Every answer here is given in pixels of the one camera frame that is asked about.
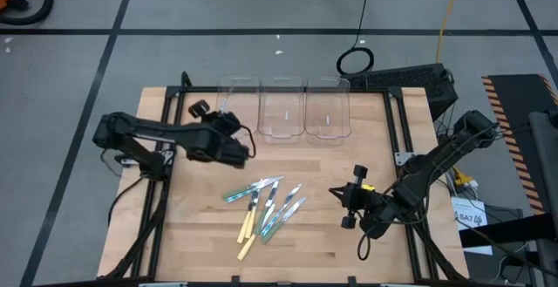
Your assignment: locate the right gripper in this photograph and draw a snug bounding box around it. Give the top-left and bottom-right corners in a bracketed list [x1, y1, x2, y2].
[329, 165, 384, 230]

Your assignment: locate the clear plastic bin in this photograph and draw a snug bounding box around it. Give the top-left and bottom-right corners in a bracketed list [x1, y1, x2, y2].
[303, 76, 352, 146]
[211, 75, 262, 145]
[257, 75, 306, 145]

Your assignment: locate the white paper label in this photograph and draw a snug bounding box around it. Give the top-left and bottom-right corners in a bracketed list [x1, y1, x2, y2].
[451, 196, 493, 256]

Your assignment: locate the black computer case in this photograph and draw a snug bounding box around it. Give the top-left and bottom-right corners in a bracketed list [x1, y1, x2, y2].
[348, 63, 459, 121]

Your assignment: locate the black horizontal beam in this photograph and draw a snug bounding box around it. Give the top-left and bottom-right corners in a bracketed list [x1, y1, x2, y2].
[457, 224, 558, 249]

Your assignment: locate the black hazard-striped platform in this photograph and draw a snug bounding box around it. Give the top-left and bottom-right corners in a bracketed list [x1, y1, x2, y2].
[481, 73, 558, 216]

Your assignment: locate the black metal table frame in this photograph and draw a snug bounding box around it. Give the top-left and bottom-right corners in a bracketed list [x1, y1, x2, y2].
[99, 71, 467, 287]

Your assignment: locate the black coiled hanging cable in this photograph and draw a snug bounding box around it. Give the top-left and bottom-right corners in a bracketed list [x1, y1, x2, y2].
[335, 0, 376, 77]

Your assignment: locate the grey post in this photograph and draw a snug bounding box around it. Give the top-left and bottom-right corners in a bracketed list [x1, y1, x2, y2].
[528, 111, 558, 287]

